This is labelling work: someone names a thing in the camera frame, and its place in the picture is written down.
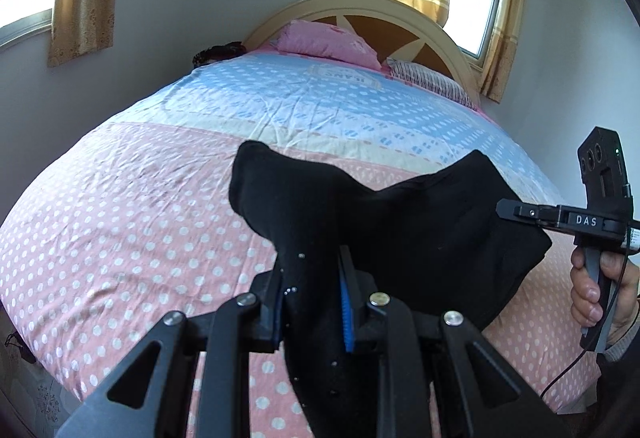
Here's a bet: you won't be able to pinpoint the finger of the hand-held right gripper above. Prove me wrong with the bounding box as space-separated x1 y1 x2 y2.
496 198 560 232

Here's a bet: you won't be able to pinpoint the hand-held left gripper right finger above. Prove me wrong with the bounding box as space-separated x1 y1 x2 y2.
337 245 566 438

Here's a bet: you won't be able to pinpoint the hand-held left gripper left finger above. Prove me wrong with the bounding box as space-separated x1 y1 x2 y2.
52 265 291 438

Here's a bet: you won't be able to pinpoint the black pants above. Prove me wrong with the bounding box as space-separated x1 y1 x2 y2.
229 140 553 438

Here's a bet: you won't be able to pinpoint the person's right forearm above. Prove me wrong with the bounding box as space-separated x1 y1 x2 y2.
602 308 640 364

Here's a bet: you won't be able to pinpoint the person's right hand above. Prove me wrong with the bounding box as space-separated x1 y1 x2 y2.
570 248 640 334

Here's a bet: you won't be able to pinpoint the striped pillow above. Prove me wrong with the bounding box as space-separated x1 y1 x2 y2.
385 57 478 111

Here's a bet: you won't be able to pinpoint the polka-dot bed sheet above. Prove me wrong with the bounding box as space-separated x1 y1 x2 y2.
0 45 601 438

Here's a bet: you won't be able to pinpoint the person's dark clothing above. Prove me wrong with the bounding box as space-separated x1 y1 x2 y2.
592 353 640 438

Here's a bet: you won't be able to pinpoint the pink pillow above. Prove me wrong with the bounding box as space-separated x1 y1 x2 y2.
272 19 383 71

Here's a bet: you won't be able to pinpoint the cream wooden headboard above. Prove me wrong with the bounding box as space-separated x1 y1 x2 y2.
242 0 483 96

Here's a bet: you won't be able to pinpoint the dark cloth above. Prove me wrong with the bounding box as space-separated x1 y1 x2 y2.
191 43 248 68

